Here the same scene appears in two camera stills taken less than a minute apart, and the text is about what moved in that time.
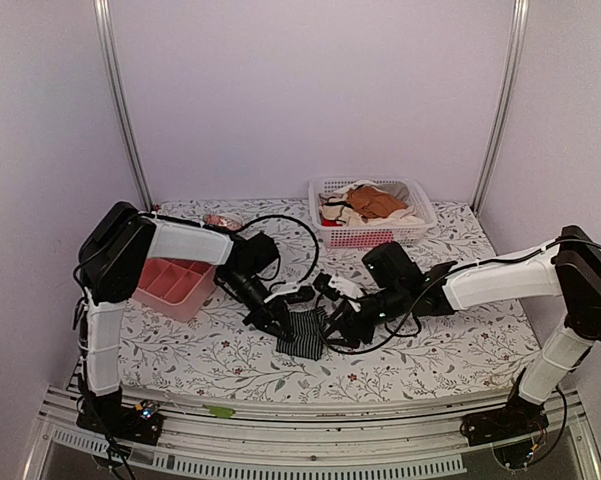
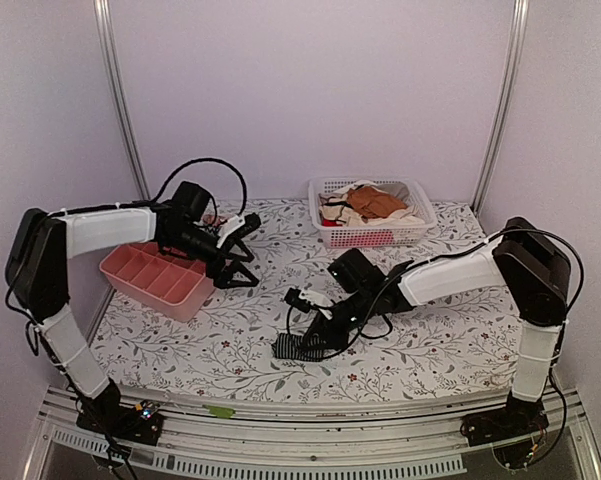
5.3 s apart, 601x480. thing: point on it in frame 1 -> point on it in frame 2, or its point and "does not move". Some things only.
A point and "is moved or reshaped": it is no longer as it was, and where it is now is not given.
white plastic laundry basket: (369, 211) does not move
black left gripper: (273, 311) -> (227, 275)
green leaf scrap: (220, 412) does not move
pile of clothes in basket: (367, 203) does not move
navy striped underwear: (306, 337) is moved or reshaped
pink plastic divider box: (176, 288) does not move
